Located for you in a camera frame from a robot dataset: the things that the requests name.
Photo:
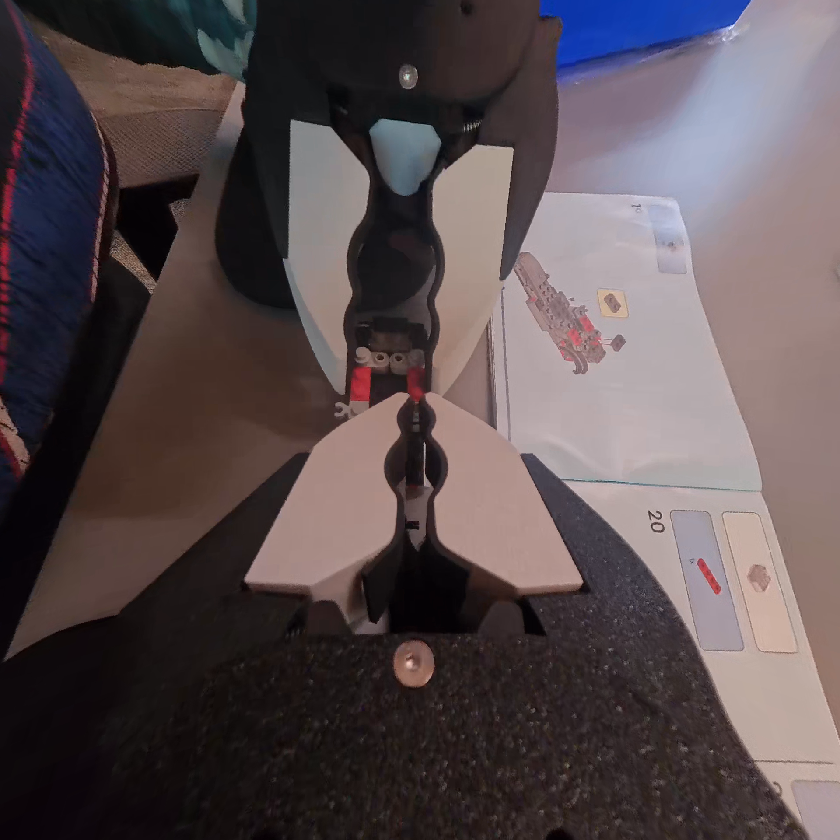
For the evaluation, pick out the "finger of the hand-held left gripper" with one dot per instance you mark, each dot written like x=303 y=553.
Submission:
x=318 y=249
x=476 y=249

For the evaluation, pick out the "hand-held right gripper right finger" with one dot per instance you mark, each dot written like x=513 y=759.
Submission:
x=505 y=525

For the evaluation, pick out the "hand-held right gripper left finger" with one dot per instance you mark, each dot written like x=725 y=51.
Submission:
x=328 y=525

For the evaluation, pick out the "partly built brick vehicle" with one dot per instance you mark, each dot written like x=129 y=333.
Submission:
x=380 y=358

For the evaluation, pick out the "instruction booklet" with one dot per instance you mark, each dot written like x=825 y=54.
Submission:
x=656 y=394

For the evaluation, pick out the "black ribbed cloth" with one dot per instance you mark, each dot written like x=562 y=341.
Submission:
x=253 y=275

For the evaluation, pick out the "grey fabric chair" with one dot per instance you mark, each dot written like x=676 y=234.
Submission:
x=151 y=131

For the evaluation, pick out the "blue plastic bin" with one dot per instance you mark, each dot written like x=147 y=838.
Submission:
x=623 y=26

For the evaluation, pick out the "blue red knitted cloth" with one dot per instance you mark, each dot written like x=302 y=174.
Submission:
x=46 y=229

